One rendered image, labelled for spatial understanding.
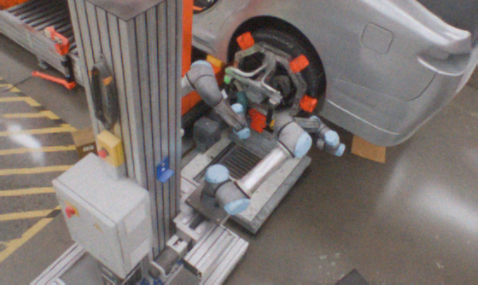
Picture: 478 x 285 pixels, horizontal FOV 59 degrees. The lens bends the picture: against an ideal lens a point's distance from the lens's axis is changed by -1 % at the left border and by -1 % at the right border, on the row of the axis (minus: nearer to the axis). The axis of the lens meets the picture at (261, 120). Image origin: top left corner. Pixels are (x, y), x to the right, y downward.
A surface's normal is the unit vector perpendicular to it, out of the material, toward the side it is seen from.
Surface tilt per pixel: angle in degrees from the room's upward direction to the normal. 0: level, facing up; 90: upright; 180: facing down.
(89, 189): 0
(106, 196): 0
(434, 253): 0
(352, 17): 90
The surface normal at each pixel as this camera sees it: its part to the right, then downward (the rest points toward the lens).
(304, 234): 0.14, -0.69
